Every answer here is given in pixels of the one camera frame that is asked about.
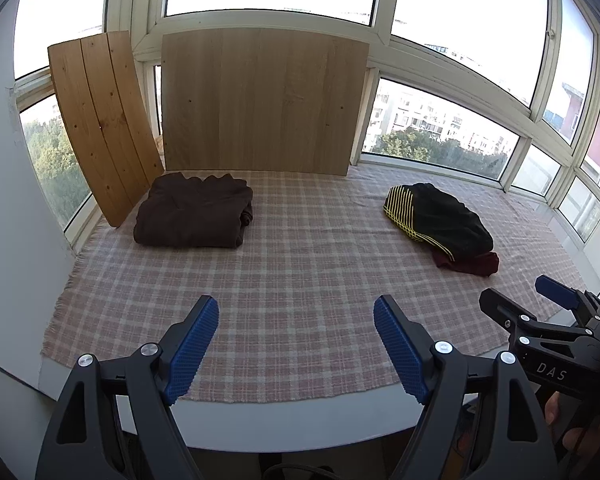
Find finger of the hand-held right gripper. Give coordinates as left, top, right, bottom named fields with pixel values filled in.
left=479, top=287, right=600, bottom=363
left=535, top=274, right=600, bottom=333

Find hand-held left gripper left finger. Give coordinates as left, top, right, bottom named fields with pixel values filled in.
left=35, top=296, right=220, bottom=480

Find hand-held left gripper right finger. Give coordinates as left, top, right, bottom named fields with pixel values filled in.
left=373, top=296, right=561, bottom=480

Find dark red garment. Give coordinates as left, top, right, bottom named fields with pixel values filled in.
left=432, top=251, right=501, bottom=278

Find black shorts with yellow stripes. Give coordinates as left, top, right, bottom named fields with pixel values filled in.
left=383, top=182, right=496, bottom=263

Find person's right hand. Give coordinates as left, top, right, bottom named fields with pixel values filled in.
left=544, top=391, right=600, bottom=455

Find pink plaid blanket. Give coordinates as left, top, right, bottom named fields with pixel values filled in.
left=40, top=165, right=586, bottom=406

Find folded brown garment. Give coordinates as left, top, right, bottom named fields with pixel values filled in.
left=132, top=171, right=255, bottom=249

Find wooden plank board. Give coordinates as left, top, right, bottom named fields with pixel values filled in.
left=47, top=30, right=165, bottom=228

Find light wood panel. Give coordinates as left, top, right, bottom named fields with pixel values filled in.
left=160, top=27, right=371, bottom=177

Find white window frame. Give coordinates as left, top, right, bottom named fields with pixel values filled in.
left=5, top=0, right=600, bottom=251

